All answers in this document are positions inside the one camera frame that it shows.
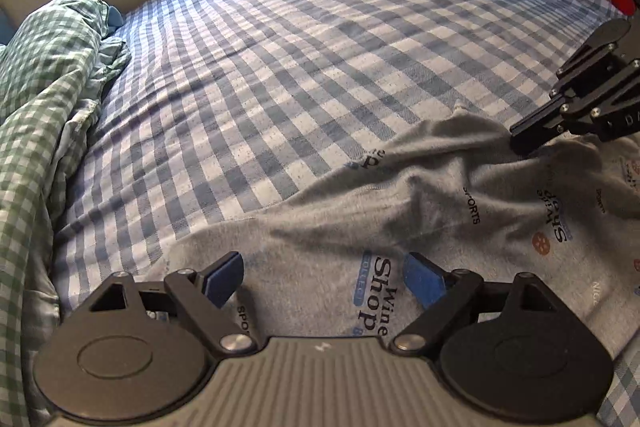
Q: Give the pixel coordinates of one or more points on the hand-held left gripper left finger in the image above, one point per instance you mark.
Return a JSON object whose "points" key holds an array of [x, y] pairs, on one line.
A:
{"points": [[223, 281]]}

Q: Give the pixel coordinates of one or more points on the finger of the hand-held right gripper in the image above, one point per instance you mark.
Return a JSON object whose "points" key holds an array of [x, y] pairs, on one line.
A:
{"points": [[542, 127], [592, 49]]}

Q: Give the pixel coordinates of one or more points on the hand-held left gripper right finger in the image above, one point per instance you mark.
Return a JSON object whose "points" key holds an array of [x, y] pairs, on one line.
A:
{"points": [[424, 283]]}

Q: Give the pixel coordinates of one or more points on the grey printed pants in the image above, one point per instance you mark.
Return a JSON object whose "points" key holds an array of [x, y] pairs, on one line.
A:
{"points": [[400, 187]]}

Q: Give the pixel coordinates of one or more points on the blue checked bed sheet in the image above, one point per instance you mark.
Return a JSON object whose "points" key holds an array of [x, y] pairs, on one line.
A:
{"points": [[300, 57]]}

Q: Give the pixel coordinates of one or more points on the green checked duvet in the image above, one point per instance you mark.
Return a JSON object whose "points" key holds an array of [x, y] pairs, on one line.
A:
{"points": [[45, 107]]}

